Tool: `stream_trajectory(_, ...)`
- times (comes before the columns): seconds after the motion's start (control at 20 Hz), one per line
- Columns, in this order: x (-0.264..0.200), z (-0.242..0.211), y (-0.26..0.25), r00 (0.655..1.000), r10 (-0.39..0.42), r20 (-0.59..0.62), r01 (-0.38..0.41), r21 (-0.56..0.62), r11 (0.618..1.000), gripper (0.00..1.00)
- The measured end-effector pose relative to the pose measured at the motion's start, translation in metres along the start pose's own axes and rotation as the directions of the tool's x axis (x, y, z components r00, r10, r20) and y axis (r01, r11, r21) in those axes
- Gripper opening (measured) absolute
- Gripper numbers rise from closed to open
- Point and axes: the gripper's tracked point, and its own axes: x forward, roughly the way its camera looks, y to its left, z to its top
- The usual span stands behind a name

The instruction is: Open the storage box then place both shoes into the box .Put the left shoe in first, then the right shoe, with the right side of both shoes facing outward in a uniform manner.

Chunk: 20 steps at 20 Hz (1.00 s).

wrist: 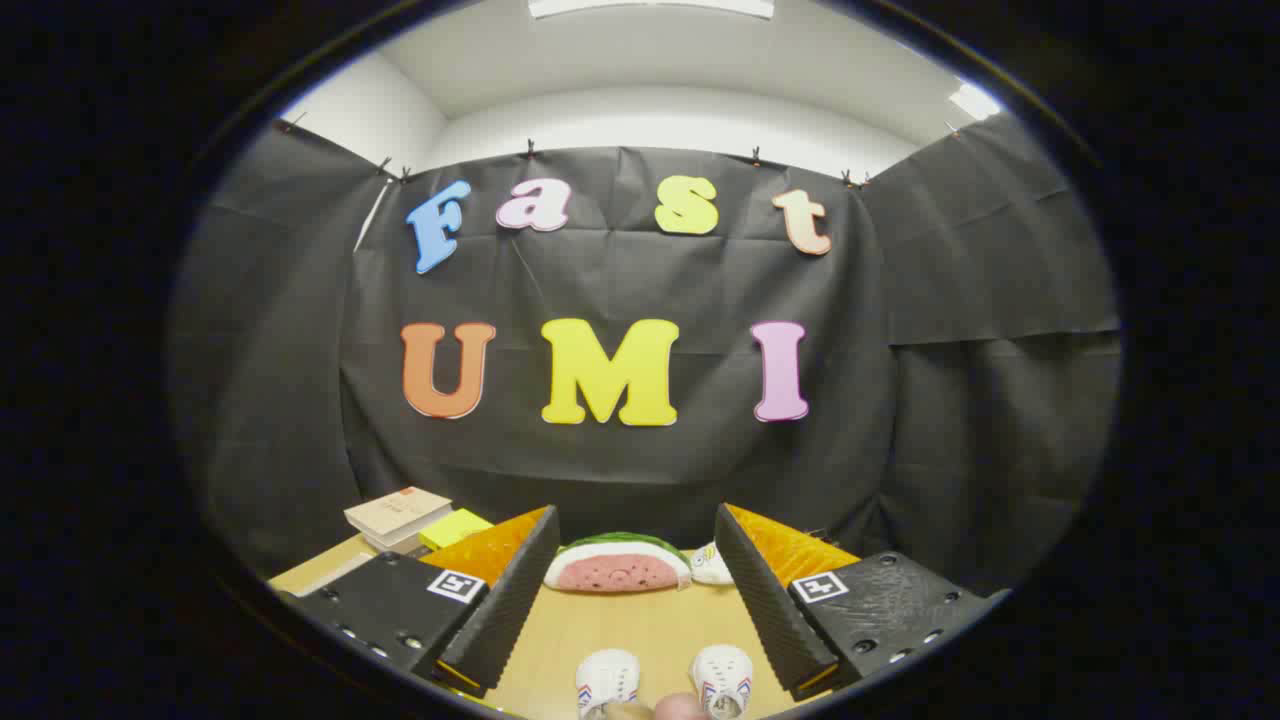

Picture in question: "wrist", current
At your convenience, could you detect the white striped sneaker shoe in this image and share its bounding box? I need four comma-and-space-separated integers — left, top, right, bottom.
690, 644, 754, 719
575, 648, 641, 719

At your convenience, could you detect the white plush toy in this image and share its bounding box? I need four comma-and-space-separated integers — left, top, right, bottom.
690, 541, 736, 586

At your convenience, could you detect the yellow box with red label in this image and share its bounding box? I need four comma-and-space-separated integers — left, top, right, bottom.
418, 508, 494, 551

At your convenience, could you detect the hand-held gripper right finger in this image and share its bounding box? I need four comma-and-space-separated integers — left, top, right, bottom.
714, 503, 1011, 701

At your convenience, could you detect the watermelon slice plush toy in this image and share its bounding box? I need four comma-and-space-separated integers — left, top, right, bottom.
543, 532, 693, 594

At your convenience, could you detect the small ceiling light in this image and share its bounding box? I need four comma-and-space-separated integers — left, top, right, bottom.
948, 82, 1004, 121

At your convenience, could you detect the long ceiling light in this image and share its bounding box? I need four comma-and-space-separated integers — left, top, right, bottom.
528, 0, 776, 21

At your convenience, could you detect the white book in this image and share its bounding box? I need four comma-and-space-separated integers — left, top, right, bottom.
365, 520, 453, 557

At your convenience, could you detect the beige book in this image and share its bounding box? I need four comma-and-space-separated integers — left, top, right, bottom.
344, 487, 454, 549

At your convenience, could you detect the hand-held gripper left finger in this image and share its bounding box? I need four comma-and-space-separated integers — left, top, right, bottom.
290, 505, 561, 699

